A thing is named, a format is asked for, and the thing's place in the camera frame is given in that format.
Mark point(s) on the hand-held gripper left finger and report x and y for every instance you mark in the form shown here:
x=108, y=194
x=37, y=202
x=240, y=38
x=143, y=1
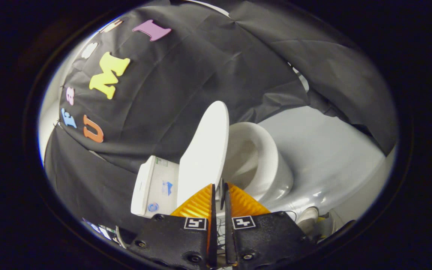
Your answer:
x=213, y=232

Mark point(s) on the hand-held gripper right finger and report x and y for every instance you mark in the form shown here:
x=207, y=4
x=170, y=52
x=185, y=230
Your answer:
x=228, y=232

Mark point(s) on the white toilet lid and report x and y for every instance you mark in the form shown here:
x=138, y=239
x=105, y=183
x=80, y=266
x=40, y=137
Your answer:
x=204, y=150

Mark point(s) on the white toilet body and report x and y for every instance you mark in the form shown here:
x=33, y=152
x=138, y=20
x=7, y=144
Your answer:
x=264, y=172

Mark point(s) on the white shoe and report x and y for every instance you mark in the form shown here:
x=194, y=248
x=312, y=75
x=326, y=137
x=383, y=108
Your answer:
x=308, y=217

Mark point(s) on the black backdrop cloth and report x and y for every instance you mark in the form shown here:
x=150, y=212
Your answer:
x=186, y=86

